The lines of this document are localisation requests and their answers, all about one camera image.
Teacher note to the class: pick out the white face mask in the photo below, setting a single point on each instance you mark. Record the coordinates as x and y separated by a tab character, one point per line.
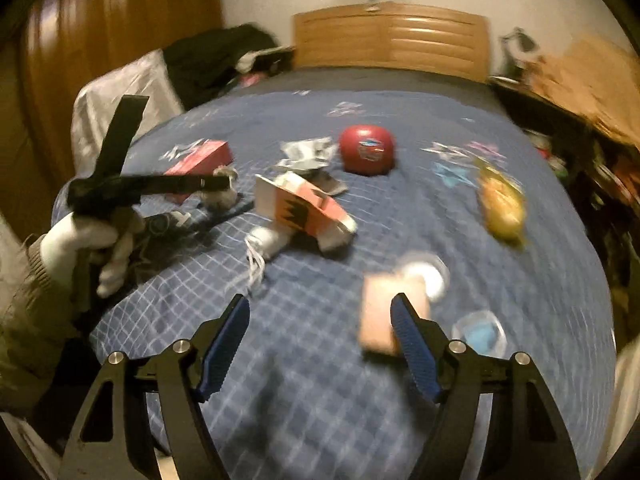
265	240

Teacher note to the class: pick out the yellow snack bag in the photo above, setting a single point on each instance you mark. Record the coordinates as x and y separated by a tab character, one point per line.
502	205

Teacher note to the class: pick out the black clothing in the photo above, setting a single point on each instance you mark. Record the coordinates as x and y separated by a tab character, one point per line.
215	60

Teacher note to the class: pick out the blue checked star blanket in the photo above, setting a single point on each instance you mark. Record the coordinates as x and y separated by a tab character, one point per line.
325	410

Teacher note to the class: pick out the dark bedside table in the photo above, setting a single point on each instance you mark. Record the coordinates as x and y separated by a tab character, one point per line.
275	60

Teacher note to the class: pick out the pink box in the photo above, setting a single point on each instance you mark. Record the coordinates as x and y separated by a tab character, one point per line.
200	157

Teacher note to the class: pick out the brown wooden wardrobe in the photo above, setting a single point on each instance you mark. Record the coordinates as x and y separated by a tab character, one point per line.
100	20

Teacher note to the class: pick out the white round lid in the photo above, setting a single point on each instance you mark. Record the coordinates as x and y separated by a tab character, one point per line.
430	275

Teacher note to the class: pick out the crumpled white wrapper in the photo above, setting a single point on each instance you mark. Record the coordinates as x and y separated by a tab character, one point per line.
305	152

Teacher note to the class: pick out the white satin cloth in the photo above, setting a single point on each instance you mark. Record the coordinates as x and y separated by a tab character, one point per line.
95	110

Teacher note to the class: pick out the black desk lamp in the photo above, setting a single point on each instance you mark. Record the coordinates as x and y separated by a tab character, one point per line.
520	40

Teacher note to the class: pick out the grey paper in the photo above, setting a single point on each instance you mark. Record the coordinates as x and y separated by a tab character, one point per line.
220	200

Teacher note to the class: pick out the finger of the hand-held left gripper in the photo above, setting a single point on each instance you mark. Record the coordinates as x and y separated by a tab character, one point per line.
170	225
180	183

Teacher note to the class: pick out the wooden bed headboard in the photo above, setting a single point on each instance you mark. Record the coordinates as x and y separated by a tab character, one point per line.
390	40

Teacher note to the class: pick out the red round package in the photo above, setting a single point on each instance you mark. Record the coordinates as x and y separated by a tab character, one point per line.
367	150

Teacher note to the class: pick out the dark wooden desk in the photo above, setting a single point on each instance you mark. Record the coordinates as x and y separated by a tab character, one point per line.
550	110

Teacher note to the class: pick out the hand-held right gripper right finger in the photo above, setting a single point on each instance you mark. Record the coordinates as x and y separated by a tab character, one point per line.
415	345

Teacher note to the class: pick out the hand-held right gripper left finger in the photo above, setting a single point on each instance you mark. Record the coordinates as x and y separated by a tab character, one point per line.
227	340

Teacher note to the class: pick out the pink item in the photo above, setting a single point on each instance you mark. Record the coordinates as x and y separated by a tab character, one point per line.
252	79

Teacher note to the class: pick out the orange cloth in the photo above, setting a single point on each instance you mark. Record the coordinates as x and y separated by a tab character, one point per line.
590	85

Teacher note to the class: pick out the pink sponge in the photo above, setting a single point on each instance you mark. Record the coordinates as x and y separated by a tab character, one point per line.
380	310

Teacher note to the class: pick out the person's left forearm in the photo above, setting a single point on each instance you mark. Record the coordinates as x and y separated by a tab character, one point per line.
30	340

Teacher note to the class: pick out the orange and white carton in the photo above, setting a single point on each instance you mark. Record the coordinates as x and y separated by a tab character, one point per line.
310	210

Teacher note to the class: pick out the person's left hand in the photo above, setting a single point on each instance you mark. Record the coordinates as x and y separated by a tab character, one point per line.
75	232

